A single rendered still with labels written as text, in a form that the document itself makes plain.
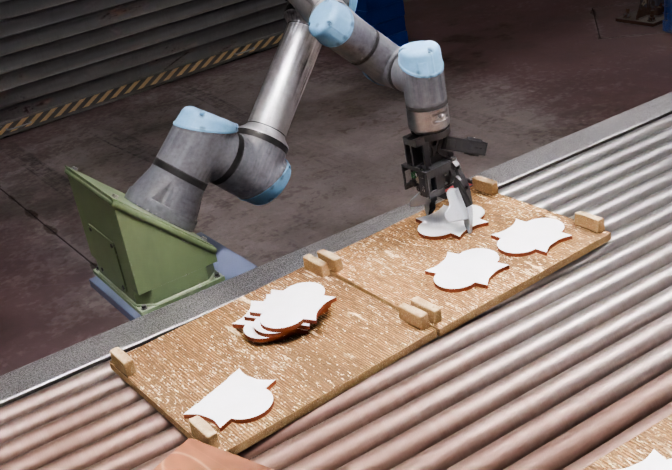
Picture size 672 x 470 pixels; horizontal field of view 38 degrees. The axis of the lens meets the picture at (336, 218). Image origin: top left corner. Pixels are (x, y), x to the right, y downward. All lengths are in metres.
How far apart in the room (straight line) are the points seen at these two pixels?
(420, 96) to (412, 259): 0.29
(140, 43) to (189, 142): 4.58
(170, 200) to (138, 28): 4.60
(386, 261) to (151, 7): 4.86
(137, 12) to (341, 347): 5.05
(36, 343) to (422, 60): 2.40
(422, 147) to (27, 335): 2.38
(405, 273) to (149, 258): 0.49
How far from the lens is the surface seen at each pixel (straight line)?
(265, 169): 1.97
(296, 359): 1.53
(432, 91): 1.70
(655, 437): 1.32
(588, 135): 2.26
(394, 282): 1.69
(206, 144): 1.90
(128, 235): 1.82
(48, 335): 3.79
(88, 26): 6.32
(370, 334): 1.55
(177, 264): 1.88
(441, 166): 1.75
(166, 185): 1.89
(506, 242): 1.76
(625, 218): 1.89
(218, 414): 1.44
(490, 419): 1.38
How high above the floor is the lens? 1.77
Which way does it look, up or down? 25 degrees down
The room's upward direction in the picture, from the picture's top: 10 degrees counter-clockwise
